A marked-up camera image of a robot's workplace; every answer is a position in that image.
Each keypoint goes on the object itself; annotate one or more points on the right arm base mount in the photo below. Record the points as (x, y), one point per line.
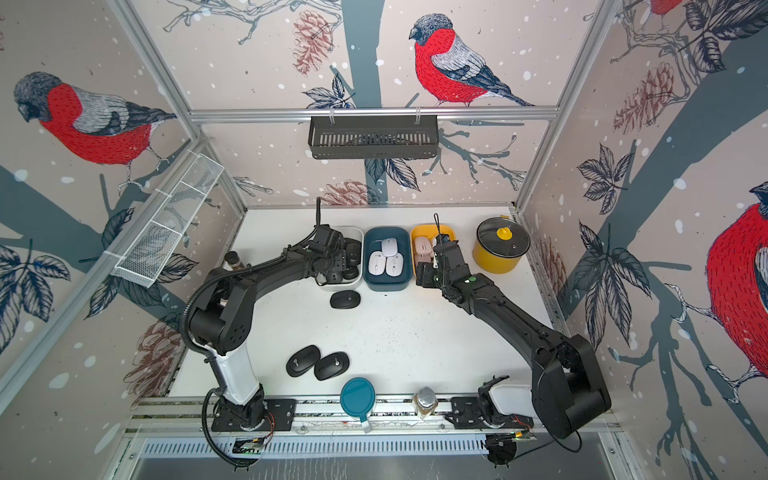
(500, 403)

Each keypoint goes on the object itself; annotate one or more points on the white storage box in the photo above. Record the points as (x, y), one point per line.
(350, 232)

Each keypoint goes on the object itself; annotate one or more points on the yellow storage box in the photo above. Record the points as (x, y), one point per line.
(432, 232)

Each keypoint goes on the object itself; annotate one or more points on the black mouse small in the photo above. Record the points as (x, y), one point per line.
(351, 273)

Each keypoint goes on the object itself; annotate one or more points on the white mouse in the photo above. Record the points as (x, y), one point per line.
(389, 247)
(394, 265)
(377, 263)

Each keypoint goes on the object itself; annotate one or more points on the spice jar dark lid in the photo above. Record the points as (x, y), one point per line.
(233, 261)

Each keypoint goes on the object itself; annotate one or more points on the teal round lid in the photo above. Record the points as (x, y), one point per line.
(357, 399)

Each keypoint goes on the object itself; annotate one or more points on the yellow pot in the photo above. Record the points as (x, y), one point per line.
(491, 263)

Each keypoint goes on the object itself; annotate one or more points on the black hanging wire basket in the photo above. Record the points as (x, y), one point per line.
(374, 137)

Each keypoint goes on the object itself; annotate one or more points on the glass lid yellow knob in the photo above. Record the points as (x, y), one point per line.
(503, 237)

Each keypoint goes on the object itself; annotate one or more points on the white wire mesh shelf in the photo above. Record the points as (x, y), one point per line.
(151, 250)

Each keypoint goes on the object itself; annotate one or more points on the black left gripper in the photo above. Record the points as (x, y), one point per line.
(340, 259)

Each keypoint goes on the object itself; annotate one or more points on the teal storage box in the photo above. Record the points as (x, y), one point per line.
(372, 242)

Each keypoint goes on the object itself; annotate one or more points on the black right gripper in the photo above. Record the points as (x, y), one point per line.
(424, 274)

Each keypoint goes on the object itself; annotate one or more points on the pink mouse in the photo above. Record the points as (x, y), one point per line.
(422, 259)
(422, 245)

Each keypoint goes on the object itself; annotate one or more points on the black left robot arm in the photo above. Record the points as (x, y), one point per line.
(218, 317)

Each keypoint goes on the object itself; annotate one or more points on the glass jar silver lid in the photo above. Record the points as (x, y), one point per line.
(425, 402)

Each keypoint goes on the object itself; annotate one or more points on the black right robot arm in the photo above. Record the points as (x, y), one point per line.
(568, 389)

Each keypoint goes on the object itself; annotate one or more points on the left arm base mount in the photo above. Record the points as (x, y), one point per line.
(260, 414)

